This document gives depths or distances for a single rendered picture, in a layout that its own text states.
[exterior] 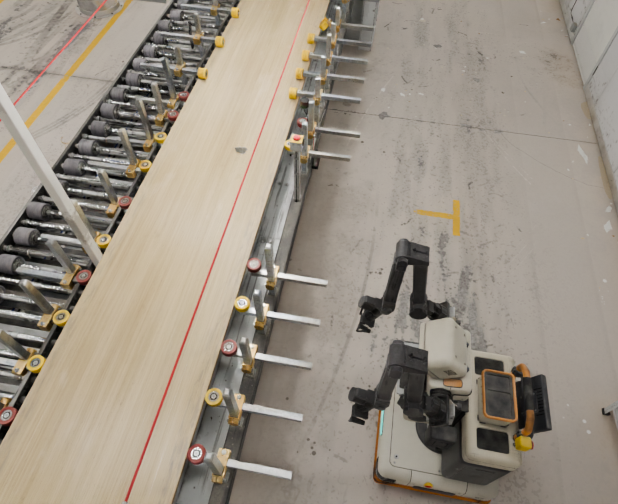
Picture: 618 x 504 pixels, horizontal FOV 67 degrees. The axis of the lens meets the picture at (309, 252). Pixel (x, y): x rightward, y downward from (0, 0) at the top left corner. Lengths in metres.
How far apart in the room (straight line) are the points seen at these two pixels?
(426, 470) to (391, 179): 2.50
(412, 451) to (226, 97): 2.68
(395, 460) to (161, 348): 1.41
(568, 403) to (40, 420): 3.07
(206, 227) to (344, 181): 1.81
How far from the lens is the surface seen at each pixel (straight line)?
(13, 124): 2.19
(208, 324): 2.43
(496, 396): 2.42
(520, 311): 3.81
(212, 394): 2.28
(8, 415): 2.57
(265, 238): 3.04
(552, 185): 4.79
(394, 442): 2.88
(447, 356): 1.87
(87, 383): 2.48
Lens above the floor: 3.03
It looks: 54 degrees down
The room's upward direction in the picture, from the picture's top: 2 degrees clockwise
